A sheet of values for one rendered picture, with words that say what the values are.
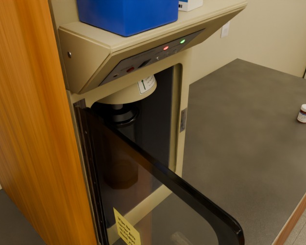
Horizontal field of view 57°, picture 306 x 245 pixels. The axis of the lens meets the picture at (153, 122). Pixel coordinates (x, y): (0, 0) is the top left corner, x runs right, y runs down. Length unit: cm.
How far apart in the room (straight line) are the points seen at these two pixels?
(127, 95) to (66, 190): 25
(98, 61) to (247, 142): 86
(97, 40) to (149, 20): 7
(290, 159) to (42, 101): 93
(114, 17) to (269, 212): 72
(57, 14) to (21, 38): 12
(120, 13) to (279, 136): 96
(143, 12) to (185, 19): 9
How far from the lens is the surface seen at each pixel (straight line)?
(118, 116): 67
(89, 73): 39
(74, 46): 40
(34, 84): 34
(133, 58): 41
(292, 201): 98
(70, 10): 43
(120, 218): 54
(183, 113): 73
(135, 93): 60
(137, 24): 37
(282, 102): 145
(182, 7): 48
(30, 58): 32
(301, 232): 217
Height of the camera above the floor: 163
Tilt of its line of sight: 35 degrees down
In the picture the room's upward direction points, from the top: straight up
